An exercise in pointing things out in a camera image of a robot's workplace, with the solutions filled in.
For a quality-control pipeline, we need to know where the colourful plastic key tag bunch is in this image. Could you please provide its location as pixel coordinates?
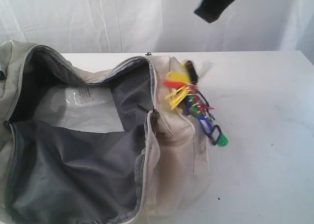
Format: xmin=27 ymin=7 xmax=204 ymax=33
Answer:
xmin=163 ymin=60 xmax=229 ymax=147

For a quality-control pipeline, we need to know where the cream fabric duffel bag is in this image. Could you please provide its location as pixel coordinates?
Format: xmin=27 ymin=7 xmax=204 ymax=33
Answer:
xmin=0 ymin=41 xmax=210 ymax=224

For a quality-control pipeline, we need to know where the clear plastic packet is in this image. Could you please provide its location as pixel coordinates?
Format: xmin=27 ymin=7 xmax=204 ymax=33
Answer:
xmin=33 ymin=86 xmax=124 ymax=133

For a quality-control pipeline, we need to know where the white backdrop curtain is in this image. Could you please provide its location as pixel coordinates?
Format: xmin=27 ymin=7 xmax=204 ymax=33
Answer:
xmin=0 ymin=0 xmax=314 ymax=55

